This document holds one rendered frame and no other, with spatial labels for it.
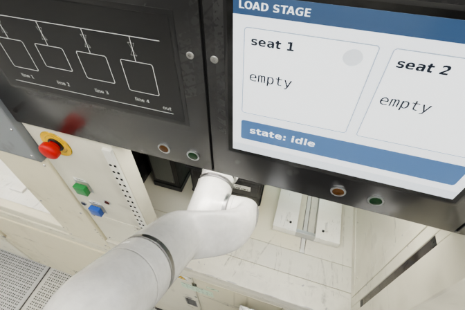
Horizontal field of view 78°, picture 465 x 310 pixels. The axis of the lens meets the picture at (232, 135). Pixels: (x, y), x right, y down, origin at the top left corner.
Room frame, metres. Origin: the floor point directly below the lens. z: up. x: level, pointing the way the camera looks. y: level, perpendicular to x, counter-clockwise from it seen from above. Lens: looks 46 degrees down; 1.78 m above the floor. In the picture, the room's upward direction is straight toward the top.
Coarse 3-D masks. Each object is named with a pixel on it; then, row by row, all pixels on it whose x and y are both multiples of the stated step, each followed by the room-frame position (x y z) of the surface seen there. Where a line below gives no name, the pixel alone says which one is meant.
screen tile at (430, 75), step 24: (384, 72) 0.23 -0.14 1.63; (408, 72) 0.22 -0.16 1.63; (432, 72) 0.22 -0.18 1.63; (456, 72) 0.21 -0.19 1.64; (432, 96) 0.21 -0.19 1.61; (456, 96) 0.21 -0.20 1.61; (384, 120) 0.22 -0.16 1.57; (408, 120) 0.21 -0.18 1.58; (432, 120) 0.21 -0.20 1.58; (408, 144) 0.21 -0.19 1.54; (432, 144) 0.20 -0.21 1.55; (456, 144) 0.20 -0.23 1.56
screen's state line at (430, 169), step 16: (256, 128) 0.26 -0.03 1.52; (272, 128) 0.25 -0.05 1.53; (272, 144) 0.25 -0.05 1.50; (288, 144) 0.25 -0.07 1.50; (304, 144) 0.24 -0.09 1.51; (320, 144) 0.24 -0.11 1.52; (336, 144) 0.23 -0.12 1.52; (352, 144) 0.23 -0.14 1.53; (352, 160) 0.22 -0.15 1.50; (368, 160) 0.22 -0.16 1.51; (384, 160) 0.21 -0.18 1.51; (400, 160) 0.21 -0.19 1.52; (416, 160) 0.21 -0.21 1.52; (432, 160) 0.20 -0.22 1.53; (416, 176) 0.20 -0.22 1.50; (432, 176) 0.20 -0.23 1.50; (448, 176) 0.19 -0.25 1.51
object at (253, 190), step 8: (192, 168) 0.50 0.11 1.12; (200, 168) 0.50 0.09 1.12; (192, 176) 0.50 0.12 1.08; (192, 184) 0.51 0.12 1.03; (240, 184) 0.47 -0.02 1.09; (248, 184) 0.46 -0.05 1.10; (256, 184) 0.46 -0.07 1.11; (264, 184) 0.45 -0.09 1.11; (232, 192) 0.48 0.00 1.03; (240, 192) 0.47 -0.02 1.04; (248, 192) 0.46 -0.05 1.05; (256, 192) 0.46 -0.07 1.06; (256, 200) 0.46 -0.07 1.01
